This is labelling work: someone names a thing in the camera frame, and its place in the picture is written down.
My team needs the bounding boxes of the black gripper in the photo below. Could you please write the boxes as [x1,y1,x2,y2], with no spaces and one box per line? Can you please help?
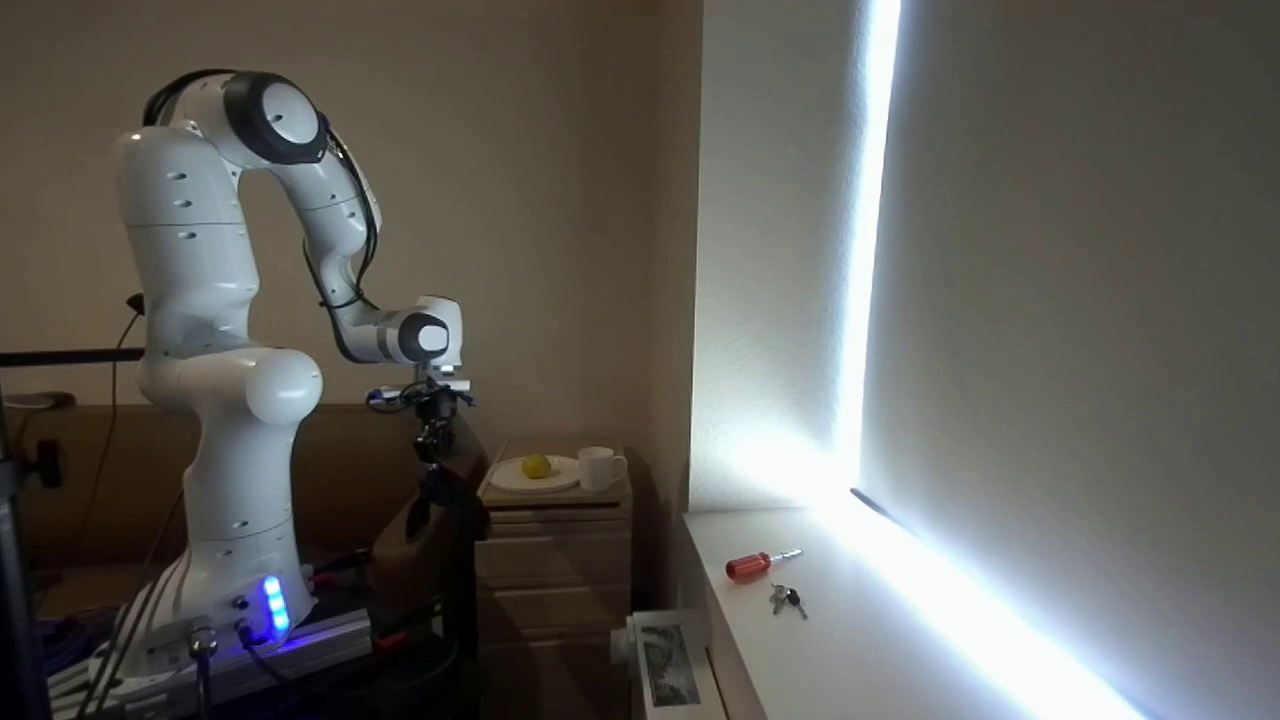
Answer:
[363,376,466,491]

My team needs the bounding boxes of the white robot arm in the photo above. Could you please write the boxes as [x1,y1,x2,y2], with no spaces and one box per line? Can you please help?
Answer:
[115,69,465,646]

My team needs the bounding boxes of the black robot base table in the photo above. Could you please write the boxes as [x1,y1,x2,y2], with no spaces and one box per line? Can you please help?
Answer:
[0,601,479,720]

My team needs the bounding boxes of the yellow lemon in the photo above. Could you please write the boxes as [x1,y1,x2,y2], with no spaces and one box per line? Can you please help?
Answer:
[519,454,552,480]

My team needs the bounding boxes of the white round plate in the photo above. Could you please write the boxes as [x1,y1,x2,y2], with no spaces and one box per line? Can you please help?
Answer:
[489,454,580,491]

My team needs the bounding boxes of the white plastic cup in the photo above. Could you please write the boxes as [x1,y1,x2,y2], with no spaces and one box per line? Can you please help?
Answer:
[580,447,628,489]

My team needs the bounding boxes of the wooden side table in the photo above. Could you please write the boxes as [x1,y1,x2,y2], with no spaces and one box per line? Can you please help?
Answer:
[474,458,632,720]

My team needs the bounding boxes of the small metal keys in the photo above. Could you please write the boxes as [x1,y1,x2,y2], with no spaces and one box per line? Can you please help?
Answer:
[768,582,808,621]

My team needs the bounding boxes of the white roller window blind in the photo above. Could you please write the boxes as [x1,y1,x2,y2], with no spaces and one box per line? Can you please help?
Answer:
[863,0,1280,720]

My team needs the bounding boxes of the red handled screwdriver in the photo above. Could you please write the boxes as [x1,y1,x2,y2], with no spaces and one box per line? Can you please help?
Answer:
[725,548,804,582]

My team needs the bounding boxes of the silver aluminium mounting rail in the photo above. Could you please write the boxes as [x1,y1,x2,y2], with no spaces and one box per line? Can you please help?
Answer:
[49,611,371,720]

